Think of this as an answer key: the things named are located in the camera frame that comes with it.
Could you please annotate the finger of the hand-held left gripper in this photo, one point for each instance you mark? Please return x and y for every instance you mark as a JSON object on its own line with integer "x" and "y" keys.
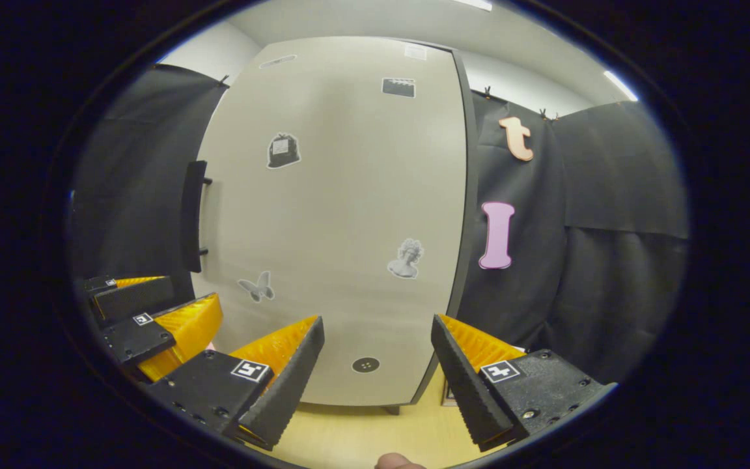
{"x": 134, "y": 298}
{"x": 137, "y": 339}

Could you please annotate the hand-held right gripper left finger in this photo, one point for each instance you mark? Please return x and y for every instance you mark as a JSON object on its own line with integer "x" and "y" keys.
{"x": 290, "y": 384}

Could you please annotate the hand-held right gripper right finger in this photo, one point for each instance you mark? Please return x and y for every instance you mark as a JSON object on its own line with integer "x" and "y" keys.
{"x": 466, "y": 384}

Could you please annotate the grey cabinet door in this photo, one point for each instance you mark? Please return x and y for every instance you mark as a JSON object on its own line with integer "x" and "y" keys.
{"x": 349, "y": 208}

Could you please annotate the black backdrop cloth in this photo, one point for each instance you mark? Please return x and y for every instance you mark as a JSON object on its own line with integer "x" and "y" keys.
{"x": 622, "y": 293}
{"x": 134, "y": 182}
{"x": 518, "y": 306}

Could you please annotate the ceiling light panel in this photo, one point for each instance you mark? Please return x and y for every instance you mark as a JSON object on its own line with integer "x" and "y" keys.
{"x": 472, "y": 4}
{"x": 621, "y": 86}

